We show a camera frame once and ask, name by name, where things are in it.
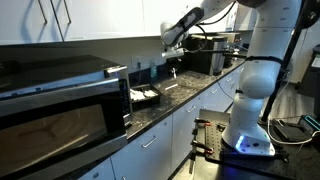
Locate black power box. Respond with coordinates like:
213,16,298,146
273,119,310,143

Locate clear bag of white cutlery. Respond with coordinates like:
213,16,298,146
130,89,146,102

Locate clear soap bottle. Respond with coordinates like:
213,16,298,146
149,59,158,80

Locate white floor cable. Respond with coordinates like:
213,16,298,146
266,116,320,146

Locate white lower cabinets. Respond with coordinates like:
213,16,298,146
78,66,246,180

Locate black box with white label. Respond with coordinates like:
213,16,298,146
297,44,320,98

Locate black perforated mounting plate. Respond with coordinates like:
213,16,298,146
193,109,320,180

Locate black device on stand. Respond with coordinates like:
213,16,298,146
298,0,320,30

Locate black stainless microwave oven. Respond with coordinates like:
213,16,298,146
0,54,134,180

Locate white upper cabinets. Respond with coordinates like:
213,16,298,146
0,0,258,48

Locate white wall outlet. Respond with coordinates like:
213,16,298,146
131,56,142,70

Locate dark kitchen appliance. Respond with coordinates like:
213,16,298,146
227,31,249,68

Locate teal edged black box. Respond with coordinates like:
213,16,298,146
298,114,320,135

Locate white cabinets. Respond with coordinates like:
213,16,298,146
78,66,246,180
0,0,258,48

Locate black stand pole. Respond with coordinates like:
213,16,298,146
259,23,306,124

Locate loose white wrapped cutlery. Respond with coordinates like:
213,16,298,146
143,89,160,100

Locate black silver coffee machine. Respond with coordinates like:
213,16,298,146
184,33,230,76

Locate white plastic utensil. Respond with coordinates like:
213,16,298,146
164,83,180,92

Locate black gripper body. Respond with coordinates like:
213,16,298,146
165,56,183,70

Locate black plastic tray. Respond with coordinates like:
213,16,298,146
129,83,162,110

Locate orange black bar clamp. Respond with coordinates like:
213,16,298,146
194,118,213,129
191,140,215,155

